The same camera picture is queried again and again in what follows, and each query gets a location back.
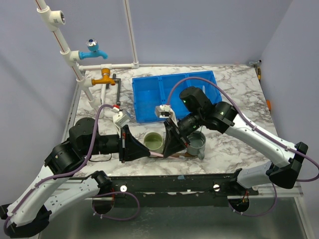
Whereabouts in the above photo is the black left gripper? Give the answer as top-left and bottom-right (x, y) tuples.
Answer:
(84, 124), (152, 162)

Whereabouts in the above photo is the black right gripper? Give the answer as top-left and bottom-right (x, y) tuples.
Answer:
(162, 111), (203, 158)

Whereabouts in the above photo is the oval wooden tray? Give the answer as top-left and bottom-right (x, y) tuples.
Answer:
(172, 152), (198, 158)

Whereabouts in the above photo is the light green ceramic mug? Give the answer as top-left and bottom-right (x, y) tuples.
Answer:
(144, 132), (164, 154)

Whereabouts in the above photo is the pink toothbrush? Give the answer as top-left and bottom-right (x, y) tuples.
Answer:
(150, 151), (163, 158)

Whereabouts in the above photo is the grey ceramic mug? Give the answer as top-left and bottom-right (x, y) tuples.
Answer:
(186, 131), (206, 160)

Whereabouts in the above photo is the blue plastic divided bin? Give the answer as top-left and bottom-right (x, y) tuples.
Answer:
(132, 71), (222, 123)

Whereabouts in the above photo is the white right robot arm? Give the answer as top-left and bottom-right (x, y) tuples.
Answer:
(156, 87), (308, 195)

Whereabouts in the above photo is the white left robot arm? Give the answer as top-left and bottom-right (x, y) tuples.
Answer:
(0, 118), (150, 238)

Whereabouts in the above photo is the black metal hex key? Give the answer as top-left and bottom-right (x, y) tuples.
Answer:
(112, 73), (121, 106)

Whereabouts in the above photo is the orange plastic faucet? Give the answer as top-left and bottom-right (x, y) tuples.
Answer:
(91, 68), (116, 86)

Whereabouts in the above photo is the blue plastic faucet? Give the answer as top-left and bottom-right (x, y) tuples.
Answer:
(79, 38), (108, 60)

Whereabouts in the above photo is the yellow black tool at corner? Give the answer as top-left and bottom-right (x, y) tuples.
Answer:
(249, 59), (262, 81)

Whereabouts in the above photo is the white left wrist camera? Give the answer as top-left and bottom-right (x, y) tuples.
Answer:
(113, 110), (131, 135)

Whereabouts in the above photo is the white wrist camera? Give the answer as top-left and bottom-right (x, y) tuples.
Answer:
(155, 105), (178, 127)
(113, 110), (131, 135)

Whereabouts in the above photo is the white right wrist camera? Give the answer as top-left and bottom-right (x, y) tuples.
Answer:
(155, 105), (178, 127)

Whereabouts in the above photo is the black metal base rail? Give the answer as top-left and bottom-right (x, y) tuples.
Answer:
(92, 171), (260, 209)

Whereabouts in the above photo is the aluminium extrusion rail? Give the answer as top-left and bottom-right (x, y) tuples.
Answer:
(257, 184), (304, 198)

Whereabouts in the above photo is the orange clamp on wall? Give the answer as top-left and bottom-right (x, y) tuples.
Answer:
(266, 100), (272, 111)

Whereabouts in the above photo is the white PVC pipe frame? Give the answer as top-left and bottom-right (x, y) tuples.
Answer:
(35, 0), (140, 111)

